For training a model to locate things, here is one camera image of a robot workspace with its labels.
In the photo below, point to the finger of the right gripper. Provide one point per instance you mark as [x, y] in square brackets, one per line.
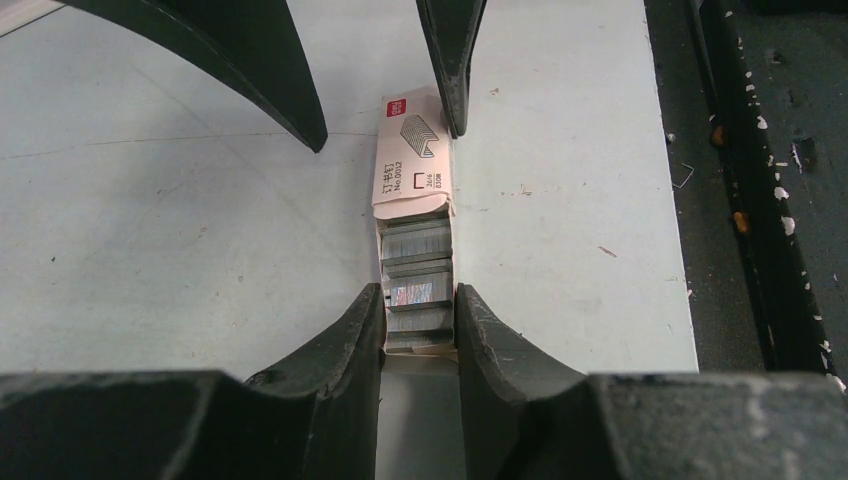
[450, 29]
[252, 47]

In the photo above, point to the white staple box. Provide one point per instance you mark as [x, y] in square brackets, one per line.
[413, 207]

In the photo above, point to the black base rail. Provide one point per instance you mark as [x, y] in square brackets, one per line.
[753, 98]

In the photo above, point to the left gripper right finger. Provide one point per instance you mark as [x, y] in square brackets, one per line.
[525, 415]

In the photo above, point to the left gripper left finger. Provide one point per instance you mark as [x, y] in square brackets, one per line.
[311, 415]

